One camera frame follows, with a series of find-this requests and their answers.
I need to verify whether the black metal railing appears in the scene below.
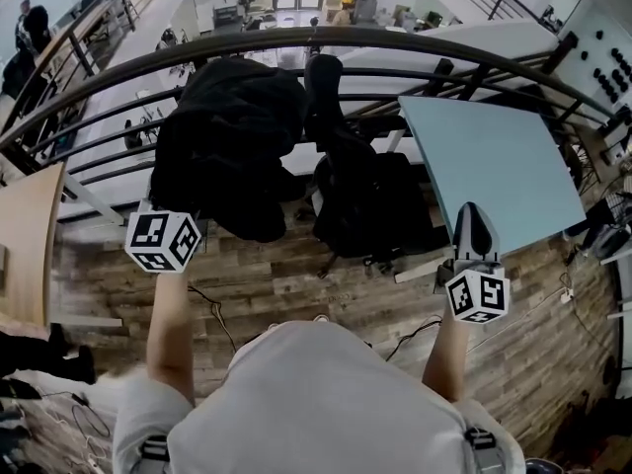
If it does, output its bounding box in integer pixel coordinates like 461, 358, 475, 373
0, 25, 618, 190

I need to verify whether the black cable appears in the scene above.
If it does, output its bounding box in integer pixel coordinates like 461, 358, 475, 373
187, 283, 238, 353
384, 313, 443, 362

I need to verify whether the left black harness buckle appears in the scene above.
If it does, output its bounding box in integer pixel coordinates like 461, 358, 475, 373
138, 435, 172, 463

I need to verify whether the light wooden desk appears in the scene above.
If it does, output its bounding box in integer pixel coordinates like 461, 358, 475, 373
0, 161, 122, 328

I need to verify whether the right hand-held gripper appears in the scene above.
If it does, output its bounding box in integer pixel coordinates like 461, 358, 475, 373
434, 203, 511, 324

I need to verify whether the person's left forearm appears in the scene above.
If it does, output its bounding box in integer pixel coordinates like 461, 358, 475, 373
146, 269, 197, 407

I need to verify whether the right black harness buckle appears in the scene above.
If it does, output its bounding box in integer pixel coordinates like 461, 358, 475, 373
463, 427, 498, 452

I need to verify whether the black harness buckle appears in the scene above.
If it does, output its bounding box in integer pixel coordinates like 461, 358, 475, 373
138, 435, 172, 463
463, 427, 498, 452

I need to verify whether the person's white shirt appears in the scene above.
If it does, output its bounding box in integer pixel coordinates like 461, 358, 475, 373
112, 319, 527, 474

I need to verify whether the black jacket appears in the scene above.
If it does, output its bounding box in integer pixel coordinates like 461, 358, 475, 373
149, 58, 310, 244

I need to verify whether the light blue table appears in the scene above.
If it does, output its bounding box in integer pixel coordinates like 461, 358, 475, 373
394, 95, 588, 285

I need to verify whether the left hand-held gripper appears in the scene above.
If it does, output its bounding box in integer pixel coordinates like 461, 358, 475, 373
123, 198, 202, 276

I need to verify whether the white board with black knobs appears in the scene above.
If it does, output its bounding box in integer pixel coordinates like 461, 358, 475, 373
557, 0, 632, 118

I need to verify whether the black office chair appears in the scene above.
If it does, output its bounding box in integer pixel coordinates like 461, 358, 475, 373
300, 54, 435, 278

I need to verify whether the person's right forearm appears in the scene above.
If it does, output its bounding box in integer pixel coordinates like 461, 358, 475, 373
422, 313, 468, 404

